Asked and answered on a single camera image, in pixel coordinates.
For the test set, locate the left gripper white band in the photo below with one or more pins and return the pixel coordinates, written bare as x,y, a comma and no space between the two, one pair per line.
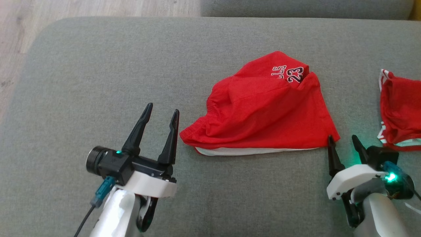
151,186

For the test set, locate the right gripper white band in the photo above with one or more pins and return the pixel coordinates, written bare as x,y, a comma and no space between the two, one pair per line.
355,177

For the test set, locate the red jersey with white trim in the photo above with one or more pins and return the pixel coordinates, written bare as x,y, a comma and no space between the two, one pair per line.
401,112

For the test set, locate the red Bulls 23 shorts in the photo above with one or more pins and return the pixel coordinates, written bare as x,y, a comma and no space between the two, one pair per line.
263,112

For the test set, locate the grey sofa seat cushion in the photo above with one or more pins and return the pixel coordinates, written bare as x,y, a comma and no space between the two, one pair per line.
98,82

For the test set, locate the grey sofa back cushion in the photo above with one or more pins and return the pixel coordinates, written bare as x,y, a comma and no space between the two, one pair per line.
296,8

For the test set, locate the yellow object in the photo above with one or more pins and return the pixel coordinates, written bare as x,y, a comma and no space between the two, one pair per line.
416,10

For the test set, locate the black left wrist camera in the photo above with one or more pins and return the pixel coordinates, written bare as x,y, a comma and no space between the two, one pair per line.
111,164

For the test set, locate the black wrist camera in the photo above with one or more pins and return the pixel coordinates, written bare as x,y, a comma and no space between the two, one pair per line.
399,187
111,164

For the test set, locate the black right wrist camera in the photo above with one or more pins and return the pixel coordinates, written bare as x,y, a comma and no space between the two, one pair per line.
399,187

